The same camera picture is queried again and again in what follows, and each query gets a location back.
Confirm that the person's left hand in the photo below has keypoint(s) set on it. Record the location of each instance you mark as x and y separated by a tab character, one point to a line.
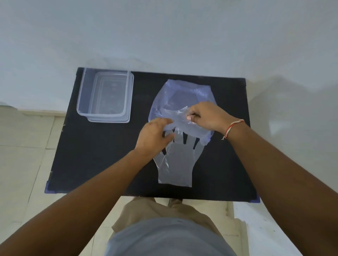
150	137

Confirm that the person's right hand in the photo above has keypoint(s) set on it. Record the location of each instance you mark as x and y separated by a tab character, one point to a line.
211	116

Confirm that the person's right fingers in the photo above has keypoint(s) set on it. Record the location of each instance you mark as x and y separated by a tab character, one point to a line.
193	114

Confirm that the person's left thumb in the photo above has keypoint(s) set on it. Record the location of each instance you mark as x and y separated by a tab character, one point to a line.
169	138

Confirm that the translucent purple plastic bag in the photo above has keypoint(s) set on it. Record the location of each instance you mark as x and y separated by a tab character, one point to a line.
184	95

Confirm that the person's right forearm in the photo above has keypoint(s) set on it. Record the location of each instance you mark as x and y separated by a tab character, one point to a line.
285	184

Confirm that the person's left forearm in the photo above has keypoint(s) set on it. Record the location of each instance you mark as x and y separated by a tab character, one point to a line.
79	205

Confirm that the clear plastic disposable glove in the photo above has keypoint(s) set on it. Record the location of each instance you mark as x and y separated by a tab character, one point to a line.
178	166

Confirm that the clear plastic container lid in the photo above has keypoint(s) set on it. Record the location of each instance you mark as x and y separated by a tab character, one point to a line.
130	116

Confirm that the beige trousers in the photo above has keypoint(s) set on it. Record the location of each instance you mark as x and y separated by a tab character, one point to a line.
158	209

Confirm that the clear plastic container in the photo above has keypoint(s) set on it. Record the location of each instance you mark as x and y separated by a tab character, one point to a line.
104	92

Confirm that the grey shirt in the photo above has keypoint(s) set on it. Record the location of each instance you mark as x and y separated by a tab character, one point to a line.
169	240

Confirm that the blue table corner cap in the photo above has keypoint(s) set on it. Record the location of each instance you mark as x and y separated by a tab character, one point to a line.
255	201
49	187

